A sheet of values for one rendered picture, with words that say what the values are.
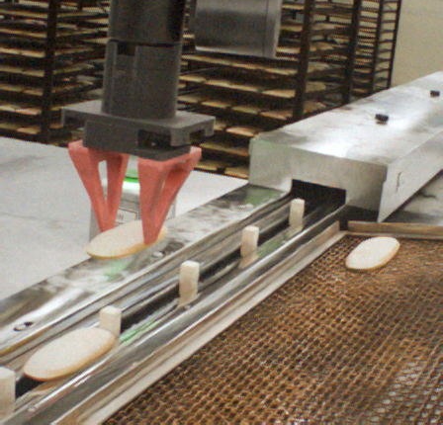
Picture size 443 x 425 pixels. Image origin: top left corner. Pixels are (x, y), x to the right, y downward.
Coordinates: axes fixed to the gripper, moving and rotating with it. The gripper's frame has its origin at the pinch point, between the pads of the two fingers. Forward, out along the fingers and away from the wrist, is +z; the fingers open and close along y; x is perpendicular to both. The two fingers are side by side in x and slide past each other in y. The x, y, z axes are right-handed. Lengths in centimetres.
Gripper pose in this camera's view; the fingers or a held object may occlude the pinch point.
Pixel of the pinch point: (129, 227)
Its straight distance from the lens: 73.0
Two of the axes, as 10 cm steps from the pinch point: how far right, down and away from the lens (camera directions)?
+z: -1.0, 9.6, 2.7
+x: -4.2, 2.1, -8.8
